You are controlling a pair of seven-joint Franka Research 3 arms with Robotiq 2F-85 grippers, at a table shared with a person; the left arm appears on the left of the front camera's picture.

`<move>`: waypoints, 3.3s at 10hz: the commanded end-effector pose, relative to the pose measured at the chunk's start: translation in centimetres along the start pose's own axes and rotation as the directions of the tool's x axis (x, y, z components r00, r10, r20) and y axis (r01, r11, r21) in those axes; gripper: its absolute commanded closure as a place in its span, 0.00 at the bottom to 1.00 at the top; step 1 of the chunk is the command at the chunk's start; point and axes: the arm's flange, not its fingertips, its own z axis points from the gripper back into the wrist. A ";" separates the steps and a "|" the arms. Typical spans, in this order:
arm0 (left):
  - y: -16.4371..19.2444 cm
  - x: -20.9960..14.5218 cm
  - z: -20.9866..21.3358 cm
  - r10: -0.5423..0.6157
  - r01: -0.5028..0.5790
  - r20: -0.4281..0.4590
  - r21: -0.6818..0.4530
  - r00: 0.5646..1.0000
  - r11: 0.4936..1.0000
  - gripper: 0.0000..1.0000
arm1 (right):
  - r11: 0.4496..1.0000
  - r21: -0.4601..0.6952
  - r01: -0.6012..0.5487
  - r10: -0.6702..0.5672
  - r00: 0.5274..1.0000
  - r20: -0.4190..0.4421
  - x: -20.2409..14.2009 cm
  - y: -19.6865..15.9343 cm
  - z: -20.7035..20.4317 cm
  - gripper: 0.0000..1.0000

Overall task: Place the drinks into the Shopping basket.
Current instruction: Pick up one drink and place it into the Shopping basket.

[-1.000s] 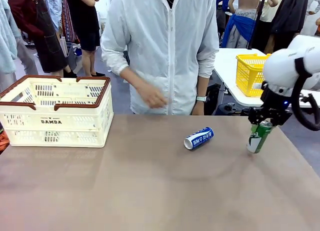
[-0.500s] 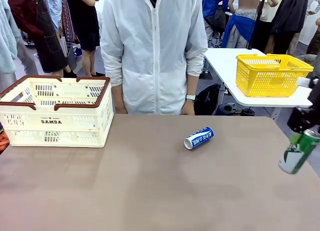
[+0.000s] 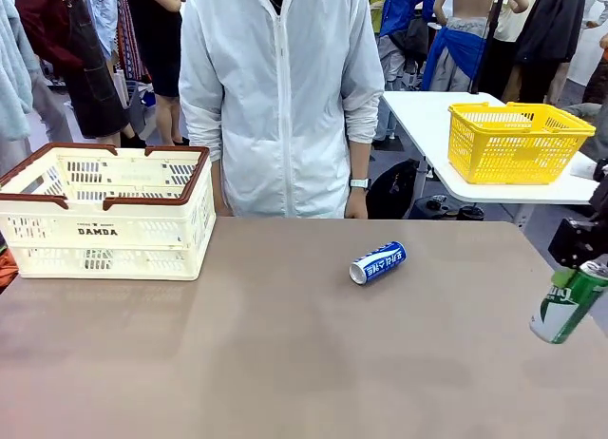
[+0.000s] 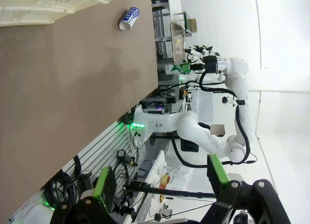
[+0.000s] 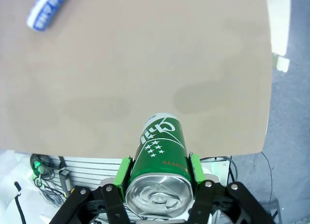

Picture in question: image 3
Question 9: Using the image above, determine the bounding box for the person in white jacket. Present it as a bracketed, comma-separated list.
[178, 0, 386, 220]

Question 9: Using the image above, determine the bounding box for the person's right forearm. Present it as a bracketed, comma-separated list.
[210, 159, 230, 219]

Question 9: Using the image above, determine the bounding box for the person in blue jacket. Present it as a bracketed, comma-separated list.
[378, 0, 443, 141]

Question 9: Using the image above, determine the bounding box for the person in black dress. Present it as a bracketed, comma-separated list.
[121, 0, 190, 146]

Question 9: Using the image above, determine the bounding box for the white side table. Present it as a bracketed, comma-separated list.
[381, 90, 601, 231]

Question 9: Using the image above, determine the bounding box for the light blue fleece garment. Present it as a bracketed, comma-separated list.
[0, 0, 44, 143]

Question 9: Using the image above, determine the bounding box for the black hanging coat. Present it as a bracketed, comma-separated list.
[515, 0, 589, 104]

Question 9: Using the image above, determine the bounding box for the yellow plastic basket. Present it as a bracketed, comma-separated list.
[447, 101, 598, 186]

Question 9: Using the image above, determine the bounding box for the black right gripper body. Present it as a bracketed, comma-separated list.
[547, 217, 608, 271]

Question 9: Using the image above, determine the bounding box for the green drink can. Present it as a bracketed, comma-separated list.
[529, 260, 608, 345]

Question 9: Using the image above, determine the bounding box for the cream folding shopping basket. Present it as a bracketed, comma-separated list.
[0, 143, 218, 282]

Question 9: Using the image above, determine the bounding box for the blue Pocari drink can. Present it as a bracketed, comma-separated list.
[349, 240, 409, 286]

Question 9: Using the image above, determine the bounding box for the bare mannequin with blue wrap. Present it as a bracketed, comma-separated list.
[421, 0, 531, 94]

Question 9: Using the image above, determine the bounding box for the person's left forearm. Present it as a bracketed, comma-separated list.
[346, 139, 372, 181]

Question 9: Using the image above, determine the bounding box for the person's left hand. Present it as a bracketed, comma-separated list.
[345, 186, 371, 220]

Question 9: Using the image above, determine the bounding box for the striped colourful garment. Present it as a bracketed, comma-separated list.
[113, 0, 154, 84]

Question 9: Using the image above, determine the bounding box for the black bag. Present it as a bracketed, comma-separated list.
[365, 159, 422, 220]

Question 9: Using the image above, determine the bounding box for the light blue hanging shirt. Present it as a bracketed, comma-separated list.
[83, 0, 119, 55]

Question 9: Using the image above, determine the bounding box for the mannequin in dark apron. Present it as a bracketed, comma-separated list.
[13, 0, 143, 148]

